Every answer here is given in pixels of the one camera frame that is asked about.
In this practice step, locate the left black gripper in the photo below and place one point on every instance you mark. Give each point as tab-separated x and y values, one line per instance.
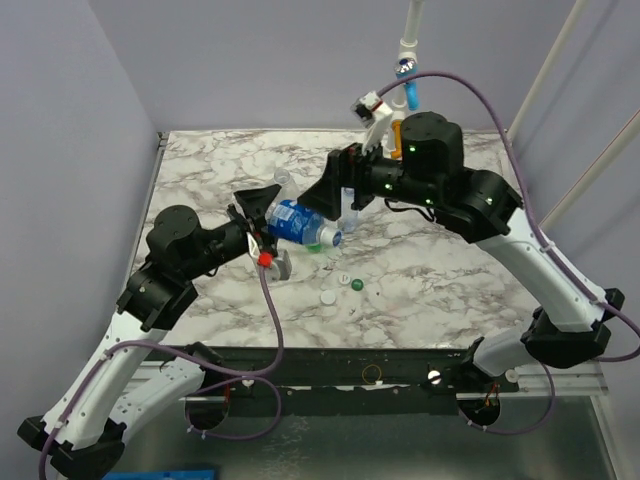
255	204

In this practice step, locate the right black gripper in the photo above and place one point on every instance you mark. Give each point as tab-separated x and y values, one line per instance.
357	175

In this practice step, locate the small clear water bottle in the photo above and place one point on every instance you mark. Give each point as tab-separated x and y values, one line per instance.
348	220

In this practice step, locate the large clear plastic bottle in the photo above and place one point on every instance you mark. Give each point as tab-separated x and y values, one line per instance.
289	189

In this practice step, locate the blue label clear bottle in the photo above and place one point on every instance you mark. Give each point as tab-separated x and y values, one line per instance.
300	225

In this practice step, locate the blue white bottle cap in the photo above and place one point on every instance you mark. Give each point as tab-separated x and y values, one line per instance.
335	237

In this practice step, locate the green bottle cap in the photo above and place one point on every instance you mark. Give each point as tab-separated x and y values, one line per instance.
357	284

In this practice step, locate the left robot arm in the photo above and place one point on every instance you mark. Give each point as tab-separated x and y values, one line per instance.
83	435

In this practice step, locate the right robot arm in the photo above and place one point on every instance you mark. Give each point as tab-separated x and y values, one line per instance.
568	327

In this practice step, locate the yellow faucet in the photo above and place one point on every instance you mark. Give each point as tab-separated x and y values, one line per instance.
396	150

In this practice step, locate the blue faucet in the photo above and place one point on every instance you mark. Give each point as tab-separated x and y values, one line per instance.
407	66

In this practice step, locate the blue bin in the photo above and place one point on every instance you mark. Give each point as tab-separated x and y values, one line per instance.
206	474

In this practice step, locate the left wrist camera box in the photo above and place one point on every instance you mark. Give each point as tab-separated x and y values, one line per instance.
276	268

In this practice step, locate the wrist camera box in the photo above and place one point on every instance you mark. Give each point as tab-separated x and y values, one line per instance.
375	116
276	268

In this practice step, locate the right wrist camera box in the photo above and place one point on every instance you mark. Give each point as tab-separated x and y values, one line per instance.
375	116

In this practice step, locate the white pipe frame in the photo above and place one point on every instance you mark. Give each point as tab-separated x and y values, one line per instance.
493	49

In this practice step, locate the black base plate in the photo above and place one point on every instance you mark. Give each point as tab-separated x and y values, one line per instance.
351	382

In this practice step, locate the aluminium rail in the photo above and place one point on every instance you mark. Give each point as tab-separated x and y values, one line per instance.
586	380

